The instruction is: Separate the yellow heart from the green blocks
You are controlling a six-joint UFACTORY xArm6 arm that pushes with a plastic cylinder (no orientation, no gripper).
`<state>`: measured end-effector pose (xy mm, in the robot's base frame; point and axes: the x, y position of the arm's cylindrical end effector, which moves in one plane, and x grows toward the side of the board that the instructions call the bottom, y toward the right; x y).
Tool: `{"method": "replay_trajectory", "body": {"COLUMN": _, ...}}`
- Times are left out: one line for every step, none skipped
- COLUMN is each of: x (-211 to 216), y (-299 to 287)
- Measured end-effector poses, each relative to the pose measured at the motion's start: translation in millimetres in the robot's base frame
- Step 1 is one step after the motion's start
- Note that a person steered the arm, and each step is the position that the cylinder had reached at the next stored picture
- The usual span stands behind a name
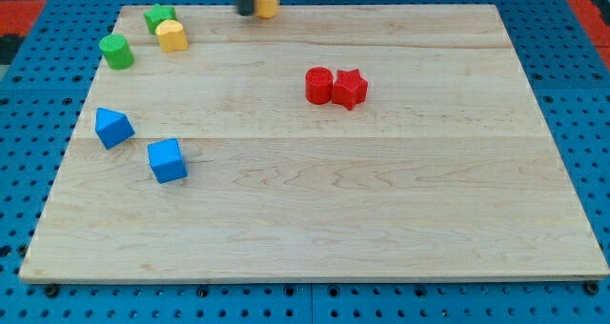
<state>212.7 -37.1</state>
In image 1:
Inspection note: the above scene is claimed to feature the yellow heart block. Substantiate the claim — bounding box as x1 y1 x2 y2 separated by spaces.
155 19 189 52

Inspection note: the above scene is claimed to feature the red cylinder block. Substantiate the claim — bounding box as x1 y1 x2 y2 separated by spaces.
305 67 334 105

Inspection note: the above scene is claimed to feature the red star block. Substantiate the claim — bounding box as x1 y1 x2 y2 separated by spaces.
331 69 368 111

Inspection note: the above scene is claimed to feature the light wooden board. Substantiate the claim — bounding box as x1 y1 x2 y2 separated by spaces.
20 5 609 284

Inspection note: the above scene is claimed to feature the blue cube block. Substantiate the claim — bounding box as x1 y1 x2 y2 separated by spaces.
147 138 188 183

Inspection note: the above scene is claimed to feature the yellow hexagon block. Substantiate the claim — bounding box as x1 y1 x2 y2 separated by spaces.
254 0 280 19

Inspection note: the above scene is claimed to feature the blue triangle block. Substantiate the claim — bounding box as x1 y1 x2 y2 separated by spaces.
94 108 135 150

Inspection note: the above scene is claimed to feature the green star block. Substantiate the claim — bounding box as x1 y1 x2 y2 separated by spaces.
144 4 177 34

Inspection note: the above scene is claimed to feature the green cylinder block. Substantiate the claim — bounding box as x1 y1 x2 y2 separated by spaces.
98 34 134 70

